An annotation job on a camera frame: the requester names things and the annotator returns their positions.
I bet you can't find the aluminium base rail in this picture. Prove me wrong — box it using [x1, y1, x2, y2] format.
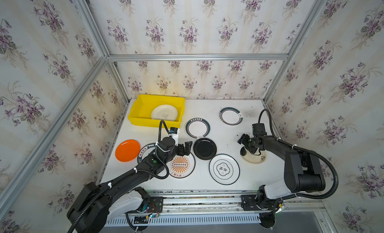
[76, 189, 326, 217]

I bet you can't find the small green ringed plate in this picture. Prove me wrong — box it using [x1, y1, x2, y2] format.
[219, 107, 243, 126]

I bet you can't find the white plate black quatrefoil outline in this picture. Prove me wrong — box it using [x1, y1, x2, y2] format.
[209, 154, 240, 186]

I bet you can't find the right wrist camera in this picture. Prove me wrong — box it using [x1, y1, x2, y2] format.
[252, 123, 267, 138]

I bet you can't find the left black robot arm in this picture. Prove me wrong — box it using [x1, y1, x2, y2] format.
[67, 137, 193, 233]

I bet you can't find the plain cream plate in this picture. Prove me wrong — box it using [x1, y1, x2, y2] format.
[151, 104, 179, 121]

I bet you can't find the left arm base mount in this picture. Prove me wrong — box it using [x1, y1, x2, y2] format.
[132, 197, 164, 214]

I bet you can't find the large green rimmed plate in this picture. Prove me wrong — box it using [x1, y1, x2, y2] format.
[137, 143, 156, 164]

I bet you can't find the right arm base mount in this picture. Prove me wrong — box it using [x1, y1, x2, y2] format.
[241, 195, 281, 211]

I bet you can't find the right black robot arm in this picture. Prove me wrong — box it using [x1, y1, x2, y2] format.
[238, 134, 339, 204]

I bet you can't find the yellow plastic bin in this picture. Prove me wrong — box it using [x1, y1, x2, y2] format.
[128, 94, 186, 128]

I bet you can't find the green red ringed plate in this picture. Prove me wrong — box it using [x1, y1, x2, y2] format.
[185, 118, 211, 139]

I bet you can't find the aluminium frame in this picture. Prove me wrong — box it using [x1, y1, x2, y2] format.
[1, 0, 324, 216]

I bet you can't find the orange sunburst pattern plate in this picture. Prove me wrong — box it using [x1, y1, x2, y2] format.
[167, 153, 196, 179]

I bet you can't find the cream plate black floral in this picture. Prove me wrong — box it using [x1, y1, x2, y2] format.
[240, 147, 267, 164]

